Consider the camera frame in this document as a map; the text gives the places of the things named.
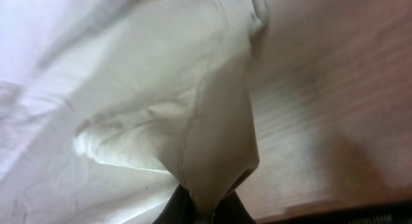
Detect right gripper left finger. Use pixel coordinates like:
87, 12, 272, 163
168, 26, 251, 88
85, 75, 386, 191
153, 185, 195, 224

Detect beige shorts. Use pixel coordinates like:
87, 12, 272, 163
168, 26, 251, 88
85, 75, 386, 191
1, 0, 268, 223

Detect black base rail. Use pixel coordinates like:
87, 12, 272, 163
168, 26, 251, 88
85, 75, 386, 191
265, 200, 411, 224

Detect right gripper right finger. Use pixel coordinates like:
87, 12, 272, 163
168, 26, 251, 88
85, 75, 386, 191
213, 192, 256, 224

